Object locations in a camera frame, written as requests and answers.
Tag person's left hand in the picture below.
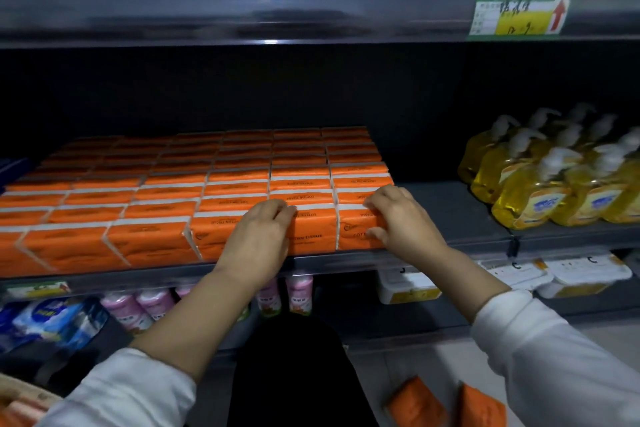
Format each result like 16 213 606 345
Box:
215 199 298 287

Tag person's right hand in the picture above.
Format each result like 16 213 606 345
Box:
362 185 449 267

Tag orange tissue packet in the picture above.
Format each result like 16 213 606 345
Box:
286 205 339 256
336 204 390 251
456 383 509 427
386 376 449 427

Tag person's right forearm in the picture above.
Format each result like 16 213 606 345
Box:
432 244 640 427

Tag person's left forearm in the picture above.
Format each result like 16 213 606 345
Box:
37 262 268 427

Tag pink bottle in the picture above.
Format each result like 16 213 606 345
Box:
136 288 177 321
100 291 153 333
255 278 282 318
285 274 315 316

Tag rows of orange tissue packs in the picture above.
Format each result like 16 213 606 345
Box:
0 126 396 278

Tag person's black trousers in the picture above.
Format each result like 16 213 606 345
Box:
226 314 379 427

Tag group of yellow soap bottles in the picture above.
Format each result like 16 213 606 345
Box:
457 101 640 231

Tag green shelf label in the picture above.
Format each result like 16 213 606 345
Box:
4 282 72 300

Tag blue plastic pack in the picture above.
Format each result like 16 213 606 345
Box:
0 297 109 353

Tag green yellow price label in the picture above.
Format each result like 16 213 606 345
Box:
467 0 571 37

